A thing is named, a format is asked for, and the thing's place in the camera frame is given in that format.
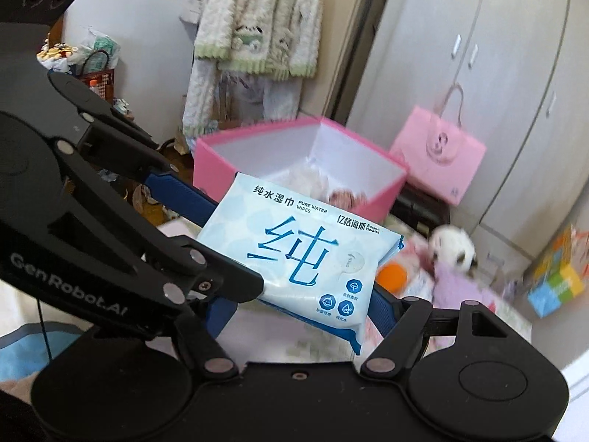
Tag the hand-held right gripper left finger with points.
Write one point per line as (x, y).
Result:
(224, 313)

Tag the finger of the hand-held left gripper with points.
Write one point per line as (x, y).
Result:
(230, 280)
(184, 188)

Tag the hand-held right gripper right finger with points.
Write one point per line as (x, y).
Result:
(387, 308)

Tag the white blue wet wipes pack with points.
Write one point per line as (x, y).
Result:
(294, 258)

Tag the pink cardboard box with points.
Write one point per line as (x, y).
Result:
(359, 156)

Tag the orange ball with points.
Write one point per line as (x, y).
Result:
(393, 278)

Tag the floral bed sheet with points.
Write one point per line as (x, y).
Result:
(423, 299)

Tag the panda plush toy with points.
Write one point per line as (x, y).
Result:
(453, 246)

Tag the white fluffy pajama pants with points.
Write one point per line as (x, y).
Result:
(216, 96)

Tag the black suitcase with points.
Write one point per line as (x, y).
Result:
(423, 205)

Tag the small plush doll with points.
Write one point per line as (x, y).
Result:
(345, 198)

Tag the white fluffy plush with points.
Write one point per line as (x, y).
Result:
(303, 178)

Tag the crochet flower bunch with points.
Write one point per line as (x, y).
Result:
(55, 53)

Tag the white plastic bag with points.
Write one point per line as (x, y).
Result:
(103, 46)

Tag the pink tote bag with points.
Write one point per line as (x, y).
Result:
(437, 152)

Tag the colourful cardboard box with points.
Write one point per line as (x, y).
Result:
(559, 276)

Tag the cream green fluffy cardigan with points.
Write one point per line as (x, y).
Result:
(257, 14)

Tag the white wardrobe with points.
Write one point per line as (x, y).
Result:
(497, 78)

